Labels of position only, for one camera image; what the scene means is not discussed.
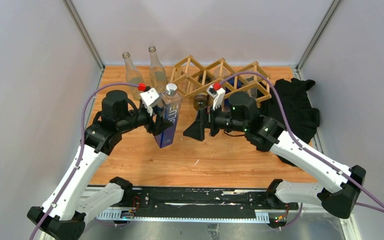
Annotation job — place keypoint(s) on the small clear bottle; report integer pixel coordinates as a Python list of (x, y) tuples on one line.
[(219, 74)]

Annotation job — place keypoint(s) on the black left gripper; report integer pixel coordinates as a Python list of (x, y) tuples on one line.
[(158, 126)]

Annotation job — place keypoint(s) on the dark green cloth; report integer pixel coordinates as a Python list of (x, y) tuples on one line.
[(303, 119)]

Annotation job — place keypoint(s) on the dark labelled clear bottle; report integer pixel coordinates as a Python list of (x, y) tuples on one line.
[(132, 75)]

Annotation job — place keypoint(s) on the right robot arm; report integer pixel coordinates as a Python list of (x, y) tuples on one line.
[(336, 189)]

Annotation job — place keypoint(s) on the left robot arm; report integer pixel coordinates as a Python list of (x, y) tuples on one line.
[(64, 215)]

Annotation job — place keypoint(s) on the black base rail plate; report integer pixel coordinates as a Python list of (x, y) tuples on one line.
[(193, 204)]

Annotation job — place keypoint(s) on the wooden wine rack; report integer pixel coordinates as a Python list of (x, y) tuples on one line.
[(193, 79)]

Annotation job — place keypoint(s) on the blue square glass bottle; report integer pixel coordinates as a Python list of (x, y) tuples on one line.
[(169, 107)]

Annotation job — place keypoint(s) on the clear glass bottle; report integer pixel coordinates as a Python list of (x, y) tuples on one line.
[(157, 72)]

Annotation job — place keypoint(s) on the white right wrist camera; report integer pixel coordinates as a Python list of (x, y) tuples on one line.
[(217, 92)]

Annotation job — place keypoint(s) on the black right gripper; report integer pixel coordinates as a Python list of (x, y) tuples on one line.
[(206, 120)]

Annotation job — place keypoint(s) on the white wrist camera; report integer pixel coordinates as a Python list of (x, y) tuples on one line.
[(217, 92), (150, 99)]

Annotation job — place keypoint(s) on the olive wine bottle silver neck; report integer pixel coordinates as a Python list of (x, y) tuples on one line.
[(201, 100)]

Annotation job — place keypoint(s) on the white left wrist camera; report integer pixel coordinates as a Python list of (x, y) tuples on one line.
[(150, 99)]

